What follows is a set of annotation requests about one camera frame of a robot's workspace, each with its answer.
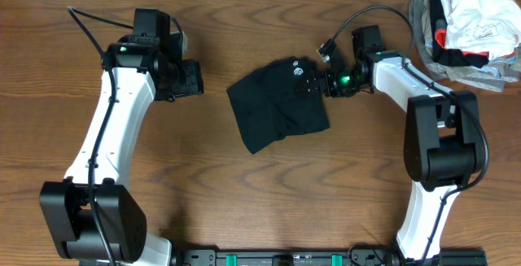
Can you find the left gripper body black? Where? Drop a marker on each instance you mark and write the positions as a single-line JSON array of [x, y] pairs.
[[181, 80]]

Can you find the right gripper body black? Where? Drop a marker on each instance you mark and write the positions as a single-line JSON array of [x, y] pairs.
[[341, 83]]

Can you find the black t-shirt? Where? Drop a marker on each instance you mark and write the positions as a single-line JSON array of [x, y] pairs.
[[278, 100]]

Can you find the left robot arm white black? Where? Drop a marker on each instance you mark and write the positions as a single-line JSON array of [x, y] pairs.
[[91, 215]]

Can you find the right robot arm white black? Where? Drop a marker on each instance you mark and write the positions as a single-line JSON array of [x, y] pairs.
[[445, 152]]

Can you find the pile of clothes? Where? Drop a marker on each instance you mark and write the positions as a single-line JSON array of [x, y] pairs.
[[474, 42]]

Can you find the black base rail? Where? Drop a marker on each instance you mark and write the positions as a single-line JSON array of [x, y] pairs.
[[325, 258]]

